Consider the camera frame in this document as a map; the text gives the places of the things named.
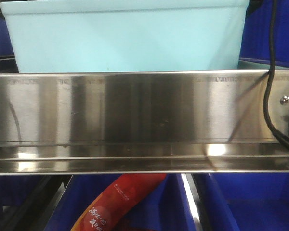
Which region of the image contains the stainless steel shelf rail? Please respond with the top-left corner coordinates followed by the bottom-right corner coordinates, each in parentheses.
top-left (0, 70), bottom-right (289, 175)

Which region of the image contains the red printed package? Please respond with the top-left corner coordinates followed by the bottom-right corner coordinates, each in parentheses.
top-left (71, 173), bottom-right (167, 231)

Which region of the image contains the blue bin lower right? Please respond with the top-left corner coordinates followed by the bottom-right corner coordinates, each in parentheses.
top-left (209, 173), bottom-right (289, 231)

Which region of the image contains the blue bin lower shelf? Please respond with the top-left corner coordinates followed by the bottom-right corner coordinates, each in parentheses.
top-left (44, 173), bottom-right (239, 231)

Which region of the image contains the steel rail screw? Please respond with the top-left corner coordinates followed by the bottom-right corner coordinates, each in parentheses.
top-left (280, 95), bottom-right (289, 105)

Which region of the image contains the black cable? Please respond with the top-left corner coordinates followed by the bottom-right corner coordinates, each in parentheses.
top-left (264, 0), bottom-right (289, 166)

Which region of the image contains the light cyan plastic bin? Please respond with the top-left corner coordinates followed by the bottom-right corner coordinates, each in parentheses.
top-left (0, 0), bottom-right (249, 73)

